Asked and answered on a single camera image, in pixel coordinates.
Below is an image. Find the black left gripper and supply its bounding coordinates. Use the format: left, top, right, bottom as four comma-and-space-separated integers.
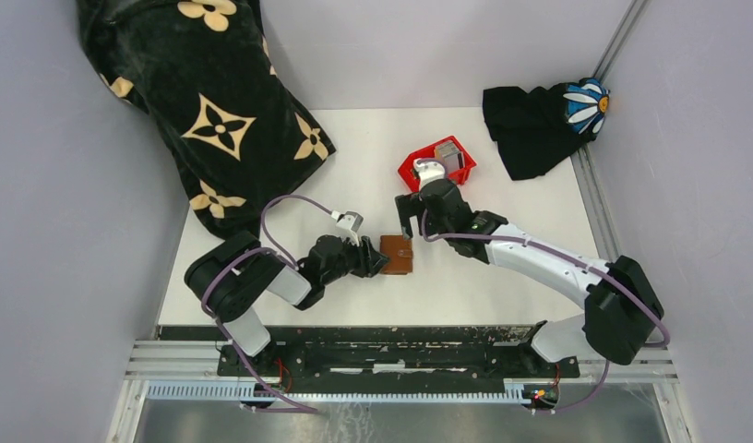
322, 232, 391, 285

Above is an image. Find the red plastic bin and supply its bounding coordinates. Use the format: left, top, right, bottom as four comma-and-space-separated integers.
397, 136, 477, 192

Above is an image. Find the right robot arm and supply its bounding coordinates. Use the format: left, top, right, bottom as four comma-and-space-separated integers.
395, 178, 669, 377

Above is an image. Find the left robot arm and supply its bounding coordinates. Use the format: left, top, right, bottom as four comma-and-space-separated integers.
184, 232, 390, 376

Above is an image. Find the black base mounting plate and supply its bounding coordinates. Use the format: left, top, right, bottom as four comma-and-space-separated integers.
250, 325, 580, 394

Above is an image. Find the black cloth with daisy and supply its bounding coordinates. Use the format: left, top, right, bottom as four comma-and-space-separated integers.
482, 78, 610, 181

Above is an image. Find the black blanket with beige flowers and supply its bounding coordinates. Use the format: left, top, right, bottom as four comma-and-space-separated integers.
76, 1, 335, 239

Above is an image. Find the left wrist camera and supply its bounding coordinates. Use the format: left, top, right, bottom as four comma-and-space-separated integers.
330, 210, 364, 245

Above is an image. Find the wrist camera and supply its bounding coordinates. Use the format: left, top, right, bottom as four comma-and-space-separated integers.
413, 158, 448, 191
330, 210, 364, 245

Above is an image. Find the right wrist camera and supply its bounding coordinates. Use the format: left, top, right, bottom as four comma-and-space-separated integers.
413, 158, 448, 191

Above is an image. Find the aluminium rail frame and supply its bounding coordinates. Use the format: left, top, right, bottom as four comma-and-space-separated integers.
104, 0, 696, 443

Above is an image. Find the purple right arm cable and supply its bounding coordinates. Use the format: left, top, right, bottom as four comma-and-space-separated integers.
419, 208, 671, 415

